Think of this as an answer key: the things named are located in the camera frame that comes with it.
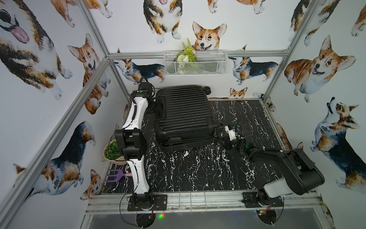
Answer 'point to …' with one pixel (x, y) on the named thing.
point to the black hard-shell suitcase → (183, 118)
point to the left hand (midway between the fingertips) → (160, 106)
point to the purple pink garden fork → (120, 175)
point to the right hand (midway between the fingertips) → (219, 138)
